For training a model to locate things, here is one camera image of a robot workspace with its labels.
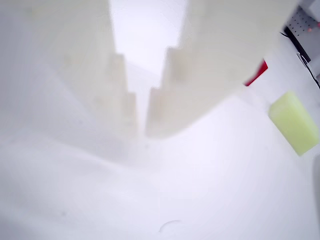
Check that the white round plate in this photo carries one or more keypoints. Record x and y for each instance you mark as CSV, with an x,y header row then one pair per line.
x,y
175,195

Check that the pale yellow rectangular block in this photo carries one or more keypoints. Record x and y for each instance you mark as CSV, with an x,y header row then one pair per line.
x,y
293,122

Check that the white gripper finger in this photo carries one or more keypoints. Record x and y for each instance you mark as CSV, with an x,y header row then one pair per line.
x,y
75,62
212,50

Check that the red cube block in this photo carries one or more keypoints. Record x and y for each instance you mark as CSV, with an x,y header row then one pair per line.
x,y
258,72

